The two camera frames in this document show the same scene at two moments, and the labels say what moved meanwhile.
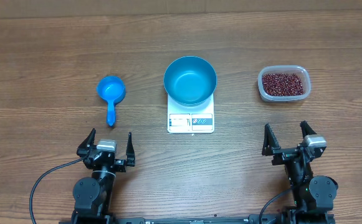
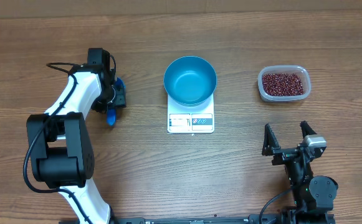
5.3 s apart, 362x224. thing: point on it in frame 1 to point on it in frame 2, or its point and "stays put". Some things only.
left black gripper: [120, 163] to [100, 106]
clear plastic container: [283, 83] stays put
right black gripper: [270, 147] stays put
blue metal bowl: [190, 81] stays put
